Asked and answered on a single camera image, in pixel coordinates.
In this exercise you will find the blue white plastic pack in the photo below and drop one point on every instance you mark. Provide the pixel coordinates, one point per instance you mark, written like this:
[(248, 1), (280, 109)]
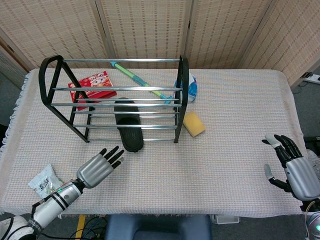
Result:
[(193, 87)]

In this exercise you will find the white plastic box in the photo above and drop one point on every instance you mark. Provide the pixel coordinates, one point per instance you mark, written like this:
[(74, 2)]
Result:
[(226, 219)]

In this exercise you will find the black metal shoe rack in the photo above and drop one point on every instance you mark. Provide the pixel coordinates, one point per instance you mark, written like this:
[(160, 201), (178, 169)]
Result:
[(185, 75)]

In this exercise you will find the blue padded seat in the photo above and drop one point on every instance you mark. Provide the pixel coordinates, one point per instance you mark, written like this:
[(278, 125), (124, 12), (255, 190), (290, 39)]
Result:
[(155, 227)]

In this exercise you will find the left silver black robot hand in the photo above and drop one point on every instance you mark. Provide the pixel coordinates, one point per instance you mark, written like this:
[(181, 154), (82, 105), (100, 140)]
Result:
[(95, 171)]

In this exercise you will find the yellow sponge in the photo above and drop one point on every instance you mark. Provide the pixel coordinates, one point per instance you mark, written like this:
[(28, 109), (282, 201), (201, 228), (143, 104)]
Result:
[(195, 123)]

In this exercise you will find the black floor device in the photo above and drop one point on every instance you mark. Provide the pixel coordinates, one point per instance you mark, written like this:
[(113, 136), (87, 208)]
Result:
[(313, 140)]

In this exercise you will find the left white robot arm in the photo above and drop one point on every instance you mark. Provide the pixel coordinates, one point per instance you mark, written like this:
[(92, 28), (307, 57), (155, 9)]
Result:
[(50, 210)]

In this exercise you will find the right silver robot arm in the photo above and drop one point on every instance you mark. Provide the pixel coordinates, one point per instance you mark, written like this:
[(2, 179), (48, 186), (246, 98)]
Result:
[(313, 222)]

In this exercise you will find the red printed gift box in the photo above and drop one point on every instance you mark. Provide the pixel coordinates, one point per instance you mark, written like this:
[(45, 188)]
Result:
[(100, 81)]

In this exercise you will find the white green snack bag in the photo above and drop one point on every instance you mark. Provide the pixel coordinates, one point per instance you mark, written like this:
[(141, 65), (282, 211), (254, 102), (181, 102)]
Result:
[(46, 181)]

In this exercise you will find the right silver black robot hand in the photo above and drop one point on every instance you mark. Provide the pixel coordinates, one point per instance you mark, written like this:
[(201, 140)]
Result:
[(303, 177)]

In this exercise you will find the beige woven tablecloth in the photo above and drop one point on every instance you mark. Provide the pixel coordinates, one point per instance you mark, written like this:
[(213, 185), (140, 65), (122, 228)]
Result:
[(225, 112)]

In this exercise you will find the white power strip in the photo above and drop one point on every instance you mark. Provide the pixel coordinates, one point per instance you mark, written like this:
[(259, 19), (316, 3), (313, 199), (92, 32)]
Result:
[(313, 78)]

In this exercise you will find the green blue toy water pump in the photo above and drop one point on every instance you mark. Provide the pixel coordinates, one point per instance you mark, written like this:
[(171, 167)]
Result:
[(136, 79)]

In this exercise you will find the black rubber slipper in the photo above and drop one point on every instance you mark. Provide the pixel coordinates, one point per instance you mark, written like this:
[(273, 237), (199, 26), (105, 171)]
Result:
[(132, 140)]

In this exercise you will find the bamboo folding screen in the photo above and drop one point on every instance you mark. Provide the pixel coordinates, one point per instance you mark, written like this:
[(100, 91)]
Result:
[(150, 25)]

